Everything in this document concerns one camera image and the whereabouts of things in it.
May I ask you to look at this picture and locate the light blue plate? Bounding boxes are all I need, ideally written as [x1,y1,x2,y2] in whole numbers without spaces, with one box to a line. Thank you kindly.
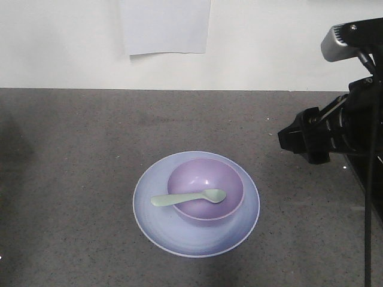
[132,151,260,258]

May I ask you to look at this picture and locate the white paper sheet on wall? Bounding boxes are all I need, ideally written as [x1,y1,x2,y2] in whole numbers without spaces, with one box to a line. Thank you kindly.
[120,1,211,56]

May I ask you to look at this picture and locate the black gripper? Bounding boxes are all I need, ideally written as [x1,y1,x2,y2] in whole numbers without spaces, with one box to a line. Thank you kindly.
[278,77,382,164]

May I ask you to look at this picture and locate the mint green plastic spoon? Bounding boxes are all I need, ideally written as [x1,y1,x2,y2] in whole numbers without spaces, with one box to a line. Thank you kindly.
[150,189,226,207]

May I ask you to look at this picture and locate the purple plastic bowl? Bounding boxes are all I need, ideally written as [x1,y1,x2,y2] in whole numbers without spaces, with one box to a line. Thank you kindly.
[167,158,244,221]

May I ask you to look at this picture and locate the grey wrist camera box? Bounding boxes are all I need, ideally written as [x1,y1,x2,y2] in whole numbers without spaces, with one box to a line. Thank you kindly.
[321,18,382,62]

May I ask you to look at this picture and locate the black camera cable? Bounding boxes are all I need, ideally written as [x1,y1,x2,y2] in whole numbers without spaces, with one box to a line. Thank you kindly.
[357,50,378,287]

